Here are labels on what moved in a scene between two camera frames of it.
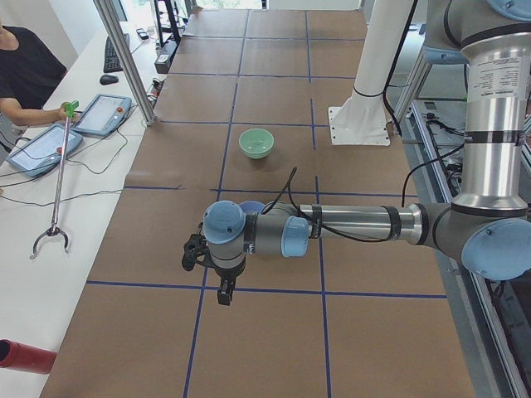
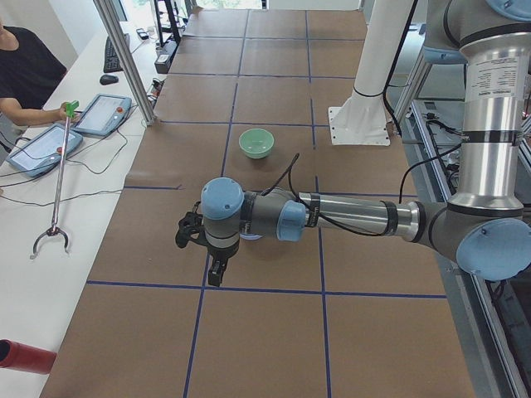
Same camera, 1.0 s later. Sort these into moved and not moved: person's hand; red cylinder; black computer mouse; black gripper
Moved: black gripper
Not moved: black computer mouse; red cylinder; person's hand
